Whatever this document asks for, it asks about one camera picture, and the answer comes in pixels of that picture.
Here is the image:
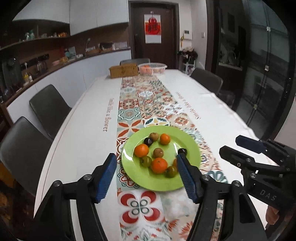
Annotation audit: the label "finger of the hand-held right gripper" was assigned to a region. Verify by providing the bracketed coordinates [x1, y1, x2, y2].
[219, 145, 288, 175]
[235, 135, 291, 166]

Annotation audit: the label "white plastic basket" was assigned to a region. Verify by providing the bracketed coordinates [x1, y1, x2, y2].
[138, 62, 167, 75]

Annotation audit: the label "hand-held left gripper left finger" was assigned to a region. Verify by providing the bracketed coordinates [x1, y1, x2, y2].
[32, 153, 117, 241]

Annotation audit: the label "glass sliding door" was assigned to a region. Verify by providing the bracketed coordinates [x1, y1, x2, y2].
[240, 0, 292, 139]

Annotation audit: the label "white upper cabinets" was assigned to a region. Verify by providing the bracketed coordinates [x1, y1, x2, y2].
[13, 0, 129, 36]

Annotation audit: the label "black coffee machine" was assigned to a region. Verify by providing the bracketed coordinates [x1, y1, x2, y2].
[2, 57, 23, 87]

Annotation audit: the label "red and white door poster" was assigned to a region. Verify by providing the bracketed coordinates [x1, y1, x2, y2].
[144, 14, 162, 44]

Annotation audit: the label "dark grey chair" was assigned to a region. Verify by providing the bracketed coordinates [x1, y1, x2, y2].
[29, 84, 72, 139]
[120, 58, 151, 66]
[0, 116, 53, 202]
[190, 67, 223, 94]

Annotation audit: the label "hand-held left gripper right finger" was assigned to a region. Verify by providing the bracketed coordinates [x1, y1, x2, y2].
[176, 154, 266, 241]

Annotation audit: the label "cluttered small rack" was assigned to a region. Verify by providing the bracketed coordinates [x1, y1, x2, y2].
[178, 46, 198, 72]

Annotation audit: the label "orange tangerine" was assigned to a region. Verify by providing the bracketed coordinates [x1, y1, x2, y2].
[134, 144, 149, 158]
[151, 158, 168, 175]

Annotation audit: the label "person's right hand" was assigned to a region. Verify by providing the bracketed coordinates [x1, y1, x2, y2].
[265, 206, 280, 225]

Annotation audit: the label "dark brown door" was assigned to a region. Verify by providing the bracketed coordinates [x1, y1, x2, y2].
[128, 0, 183, 69]

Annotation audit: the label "patterned floral table runner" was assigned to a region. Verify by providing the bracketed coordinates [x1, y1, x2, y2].
[116, 75, 229, 241]

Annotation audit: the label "white counter cabinet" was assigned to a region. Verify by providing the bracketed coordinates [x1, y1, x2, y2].
[6, 47, 131, 123]

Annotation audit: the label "woven wooden box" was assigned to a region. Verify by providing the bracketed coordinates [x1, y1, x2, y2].
[109, 64, 138, 78]

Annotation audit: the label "green plate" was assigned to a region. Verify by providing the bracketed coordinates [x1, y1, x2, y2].
[121, 125, 201, 191]

